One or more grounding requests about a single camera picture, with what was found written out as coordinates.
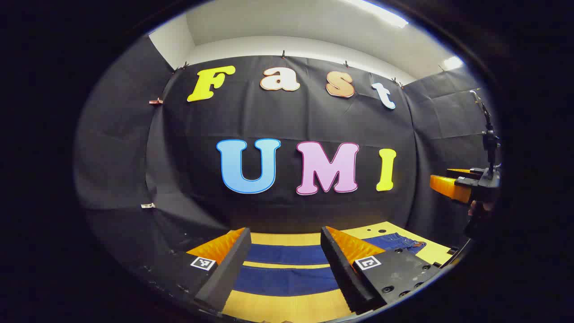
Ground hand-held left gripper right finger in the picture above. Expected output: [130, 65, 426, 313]
[320, 226, 449, 314]

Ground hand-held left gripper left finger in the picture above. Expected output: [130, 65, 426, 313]
[143, 227, 252, 313]

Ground blue jeans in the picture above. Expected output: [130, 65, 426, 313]
[233, 232, 426, 297]

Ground black backdrop cloth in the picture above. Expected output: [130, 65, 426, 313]
[74, 36, 498, 288]

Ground thin black cable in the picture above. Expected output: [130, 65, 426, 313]
[470, 90, 495, 135]

